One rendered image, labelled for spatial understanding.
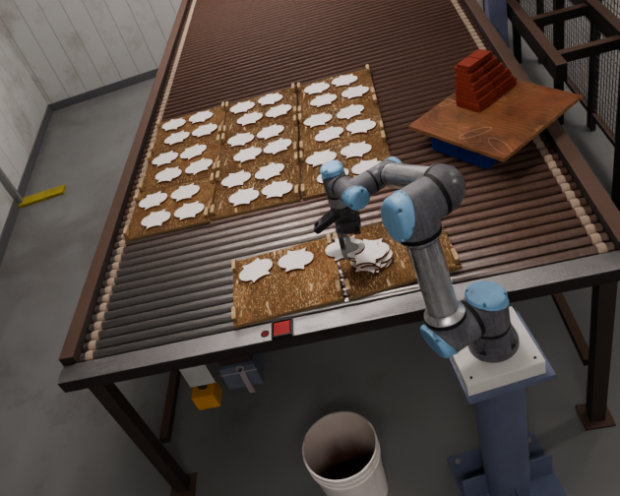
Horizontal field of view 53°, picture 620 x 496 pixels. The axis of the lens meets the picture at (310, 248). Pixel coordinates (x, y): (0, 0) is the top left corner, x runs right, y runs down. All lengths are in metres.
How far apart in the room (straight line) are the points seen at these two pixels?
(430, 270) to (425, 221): 0.15
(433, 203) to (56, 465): 2.60
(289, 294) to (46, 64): 5.29
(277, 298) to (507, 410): 0.87
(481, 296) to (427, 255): 0.28
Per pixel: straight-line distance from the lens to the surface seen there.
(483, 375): 1.92
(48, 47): 7.09
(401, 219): 1.50
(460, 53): 3.57
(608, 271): 2.21
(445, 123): 2.74
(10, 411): 4.01
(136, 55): 7.00
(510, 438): 2.29
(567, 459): 2.84
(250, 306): 2.29
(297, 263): 2.36
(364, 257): 2.23
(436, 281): 1.65
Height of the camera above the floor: 2.49
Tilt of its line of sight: 40 degrees down
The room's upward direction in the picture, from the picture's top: 20 degrees counter-clockwise
